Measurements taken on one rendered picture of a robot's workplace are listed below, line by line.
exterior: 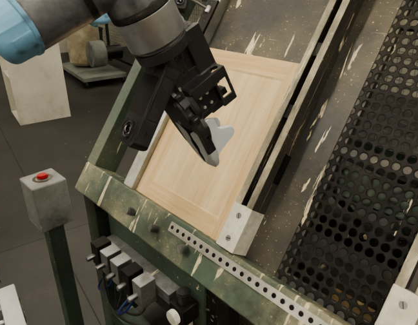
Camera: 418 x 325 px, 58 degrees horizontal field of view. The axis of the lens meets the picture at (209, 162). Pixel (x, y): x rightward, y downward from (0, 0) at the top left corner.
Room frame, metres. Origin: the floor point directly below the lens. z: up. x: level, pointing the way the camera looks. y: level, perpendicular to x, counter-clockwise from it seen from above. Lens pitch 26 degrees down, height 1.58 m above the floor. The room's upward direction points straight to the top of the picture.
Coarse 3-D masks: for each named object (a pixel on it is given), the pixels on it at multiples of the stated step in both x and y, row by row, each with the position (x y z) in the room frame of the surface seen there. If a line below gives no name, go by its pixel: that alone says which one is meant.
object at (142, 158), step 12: (228, 0) 1.49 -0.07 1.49; (216, 12) 1.45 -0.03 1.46; (216, 24) 1.45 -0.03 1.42; (204, 36) 1.41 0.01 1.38; (168, 120) 1.28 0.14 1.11; (156, 132) 1.25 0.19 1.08; (156, 144) 1.24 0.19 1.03; (144, 156) 1.21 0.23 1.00; (132, 168) 1.21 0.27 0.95; (144, 168) 1.20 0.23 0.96; (132, 180) 1.17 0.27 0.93
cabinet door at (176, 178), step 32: (224, 64) 1.28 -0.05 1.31; (256, 64) 1.20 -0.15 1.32; (288, 64) 1.13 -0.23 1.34; (224, 96) 1.20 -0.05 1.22; (256, 96) 1.13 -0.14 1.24; (256, 128) 1.05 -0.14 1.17; (160, 160) 1.18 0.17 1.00; (192, 160) 1.11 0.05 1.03; (224, 160) 1.04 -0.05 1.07; (160, 192) 1.10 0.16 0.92; (192, 192) 1.03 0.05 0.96; (224, 192) 0.97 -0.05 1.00; (192, 224) 0.95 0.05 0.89
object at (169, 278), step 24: (96, 240) 1.04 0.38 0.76; (120, 240) 1.07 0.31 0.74; (96, 264) 1.02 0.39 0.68; (120, 264) 0.92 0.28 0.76; (144, 264) 0.95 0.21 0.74; (168, 264) 0.89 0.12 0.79; (120, 288) 0.86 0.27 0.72; (144, 288) 0.83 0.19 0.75; (168, 288) 0.84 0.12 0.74; (192, 288) 0.81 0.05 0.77; (168, 312) 0.76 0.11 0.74; (192, 312) 0.77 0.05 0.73
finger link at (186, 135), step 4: (216, 120) 0.56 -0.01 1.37; (180, 124) 0.52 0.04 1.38; (220, 124) 0.56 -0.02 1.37; (180, 128) 0.53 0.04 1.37; (184, 128) 0.51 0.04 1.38; (184, 132) 0.52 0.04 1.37; (188, 132) 0.51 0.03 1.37; (184, 136) 0.53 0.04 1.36; (188, 136) 0.52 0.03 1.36; (188, 140) 0.53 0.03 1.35; (192, 140) 0.52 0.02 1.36; (192, 144) 0.53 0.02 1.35; (196, 144) 0.52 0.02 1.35; (196, 148) 0.52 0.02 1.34; (196, 152) 0.53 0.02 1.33; (200, 152) 0.52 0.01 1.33; (200, 156) 0.53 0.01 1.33; (204, 160) 0.52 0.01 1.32
